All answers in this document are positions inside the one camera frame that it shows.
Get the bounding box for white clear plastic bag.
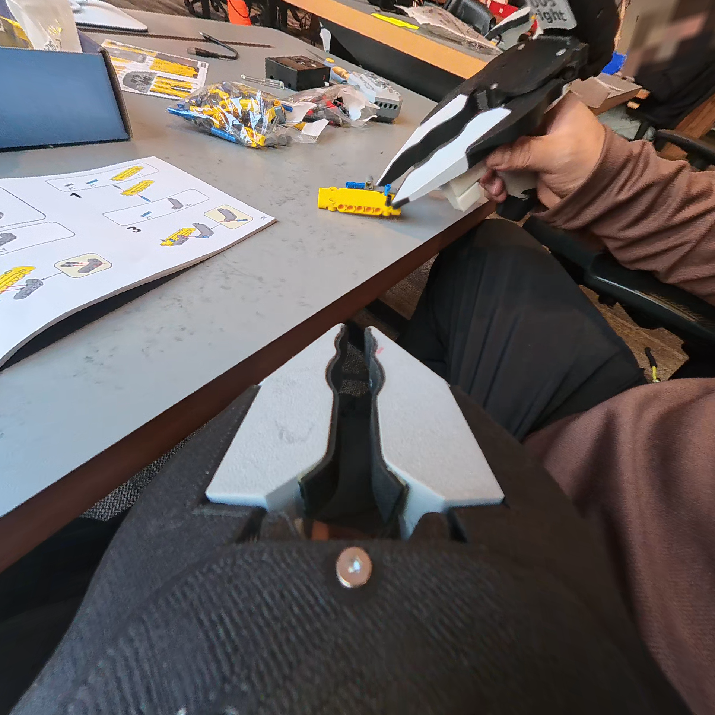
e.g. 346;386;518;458
0;0;85;54

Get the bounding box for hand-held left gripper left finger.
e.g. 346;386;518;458
206;324;350;513

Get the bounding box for yellow grey sticker sheet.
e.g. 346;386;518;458
102;39;209;100

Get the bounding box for wood-edged grey table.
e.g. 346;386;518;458
282;0;503;101

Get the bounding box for black office chair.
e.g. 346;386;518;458
522;215;715;347
654;128;715;169

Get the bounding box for black USB cable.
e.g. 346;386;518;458
187;32;240;60

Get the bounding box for bag of yellow blue parts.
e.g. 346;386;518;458
166;81;330;149

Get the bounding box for person's right forearm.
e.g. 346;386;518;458
536;125;715;305

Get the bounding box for person's legs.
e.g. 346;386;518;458
397;219;649;442

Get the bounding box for grey desk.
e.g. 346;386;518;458
0;8;498;573

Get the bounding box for white stand base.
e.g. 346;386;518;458
70;0;149;32

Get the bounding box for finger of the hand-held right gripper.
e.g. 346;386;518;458
394;107;515;209
377;91;482;189

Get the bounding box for grey control hub block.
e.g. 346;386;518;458
346;71;403;121

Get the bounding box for blue cardboard kit box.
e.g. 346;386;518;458
0;46;133;152

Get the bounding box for bag of red black parts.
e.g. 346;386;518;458
285;84;381;128

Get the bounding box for small black box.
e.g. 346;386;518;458
265;55;331;92

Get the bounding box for yellow beam panel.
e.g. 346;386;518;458
318;186;402;217

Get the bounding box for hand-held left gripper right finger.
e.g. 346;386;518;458
364;327;505;540

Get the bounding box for paper sheets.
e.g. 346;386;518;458
399;4;492;44

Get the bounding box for white instruction booklet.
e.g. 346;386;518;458
0;156;277;369

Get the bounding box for person's right hand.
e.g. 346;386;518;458
479;94;608;206

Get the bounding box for brown cardboard sheet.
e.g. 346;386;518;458
570;75;643;115

